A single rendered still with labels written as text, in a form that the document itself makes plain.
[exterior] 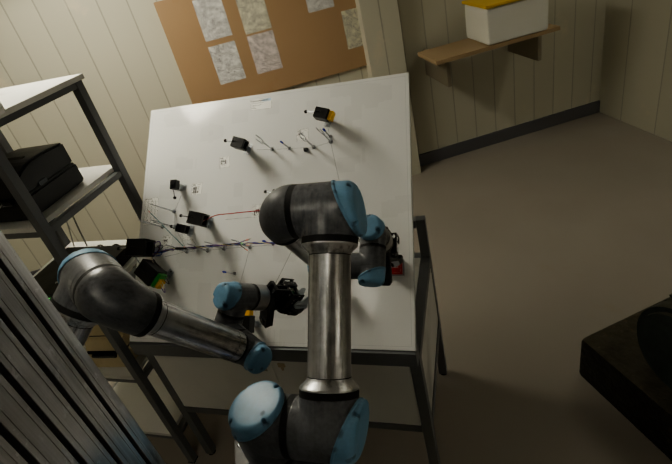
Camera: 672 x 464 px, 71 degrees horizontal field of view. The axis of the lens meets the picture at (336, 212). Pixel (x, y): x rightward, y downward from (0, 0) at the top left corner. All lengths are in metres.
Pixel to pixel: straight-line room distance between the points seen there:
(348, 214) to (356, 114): 0.99
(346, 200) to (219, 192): 1.16
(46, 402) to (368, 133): 1.45
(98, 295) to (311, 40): 3.27
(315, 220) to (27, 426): 0.56
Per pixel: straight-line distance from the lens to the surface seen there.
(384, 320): 1.68
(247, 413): 0.97
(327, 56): 4.07
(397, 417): 2.04
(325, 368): 0.92
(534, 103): 5.01
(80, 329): 1.15
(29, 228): 1.98
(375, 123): 1.82
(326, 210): 0.91
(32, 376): 0.60
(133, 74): 4.09
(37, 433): 0.60
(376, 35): 4.02
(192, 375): 2.23
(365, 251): 1.30
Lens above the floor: 2.12
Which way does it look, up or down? 31 degrees down
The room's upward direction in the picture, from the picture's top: 14 degrees counter-clockwise
